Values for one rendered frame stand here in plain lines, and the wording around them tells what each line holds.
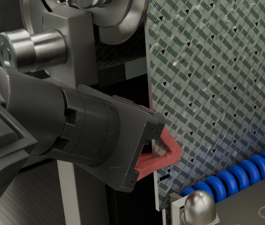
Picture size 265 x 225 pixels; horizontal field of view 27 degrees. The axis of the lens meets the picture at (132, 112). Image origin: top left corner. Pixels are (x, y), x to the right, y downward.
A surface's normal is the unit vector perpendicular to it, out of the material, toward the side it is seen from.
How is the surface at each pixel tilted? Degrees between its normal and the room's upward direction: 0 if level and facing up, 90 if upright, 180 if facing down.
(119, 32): 90
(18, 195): 0
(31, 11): 90
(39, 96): 56
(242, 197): 0
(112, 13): 90
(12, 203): 0
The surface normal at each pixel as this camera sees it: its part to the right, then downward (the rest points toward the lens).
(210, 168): 0.59, 0.28
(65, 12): -0.07, -0.91
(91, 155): 0.37, 0.68
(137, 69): -0.80, 0.29
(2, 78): -0.72, -0.22
